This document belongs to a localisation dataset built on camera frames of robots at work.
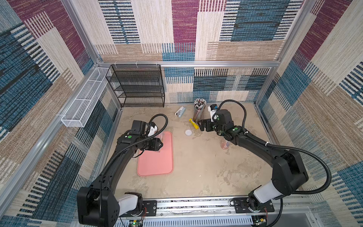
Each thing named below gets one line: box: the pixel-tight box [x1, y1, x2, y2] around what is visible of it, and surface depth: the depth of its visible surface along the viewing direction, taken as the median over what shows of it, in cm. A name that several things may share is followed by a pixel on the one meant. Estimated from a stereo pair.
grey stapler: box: [174, 105, 186, 118], surface depth 114 cm
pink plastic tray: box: [137, 131, 174, 177], surface depth 92 cm
